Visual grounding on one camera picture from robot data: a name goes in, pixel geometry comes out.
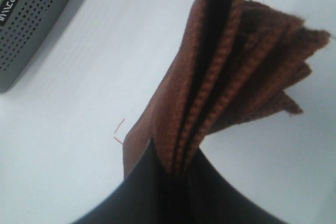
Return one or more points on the grey perforated plastic basket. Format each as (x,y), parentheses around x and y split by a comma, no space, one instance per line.
(24,26)

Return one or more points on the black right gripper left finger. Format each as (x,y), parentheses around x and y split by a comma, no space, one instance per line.
(138,199)

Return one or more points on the brown towel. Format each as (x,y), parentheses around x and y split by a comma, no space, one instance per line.
(234,64)

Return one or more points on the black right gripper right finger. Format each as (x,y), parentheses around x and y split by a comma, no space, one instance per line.
(213,199)

